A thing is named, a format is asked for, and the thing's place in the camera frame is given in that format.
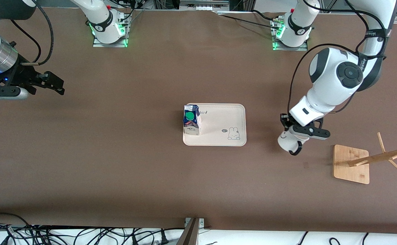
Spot grey metal post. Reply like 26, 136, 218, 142
176, 218, 201, 245

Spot milk carton with green cap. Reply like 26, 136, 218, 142
183, 104, 202, 136

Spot small metal bracket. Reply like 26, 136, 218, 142
185, 218, 205, 228

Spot cream rabbit print tray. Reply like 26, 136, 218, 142
183, 103, 246, 147

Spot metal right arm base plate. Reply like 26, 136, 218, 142
92, 9, 128, 48

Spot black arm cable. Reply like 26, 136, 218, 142
12, 0, 54, 66
287, 0, 387, 116

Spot white smiley face mug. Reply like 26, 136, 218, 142
277, 129, 303, 156

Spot black looped floor cable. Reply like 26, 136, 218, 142
0, 213, 36, 245

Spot black long floor cable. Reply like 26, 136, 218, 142
32, 226, 185, 245

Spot grey power strip box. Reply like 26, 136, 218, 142
179, 0, 230, 11

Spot black cable behind table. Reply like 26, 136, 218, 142
217, 10, 282, 30

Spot wooden mug stand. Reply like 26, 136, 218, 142
333, 132, 397, 185

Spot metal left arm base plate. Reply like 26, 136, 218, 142
272, 17, 308, 51

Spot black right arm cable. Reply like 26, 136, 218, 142
12, 0, 54, 66

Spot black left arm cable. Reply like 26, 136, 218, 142
287, 0, 387, 116

